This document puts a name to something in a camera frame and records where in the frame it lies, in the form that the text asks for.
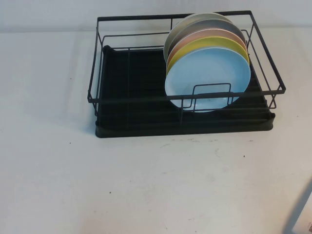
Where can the light blue plate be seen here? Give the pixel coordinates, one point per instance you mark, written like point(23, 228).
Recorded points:
point(207, 70)

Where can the orange plate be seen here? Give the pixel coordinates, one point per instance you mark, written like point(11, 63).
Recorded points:
point(207, 34)

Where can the yellow plate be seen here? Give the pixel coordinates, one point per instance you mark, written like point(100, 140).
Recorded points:
point(219, 42)

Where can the pale green plate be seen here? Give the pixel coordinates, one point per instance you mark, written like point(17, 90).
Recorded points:
point(195, 17)

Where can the grey plate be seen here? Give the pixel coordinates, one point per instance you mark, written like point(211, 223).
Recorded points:
point(212, 24)

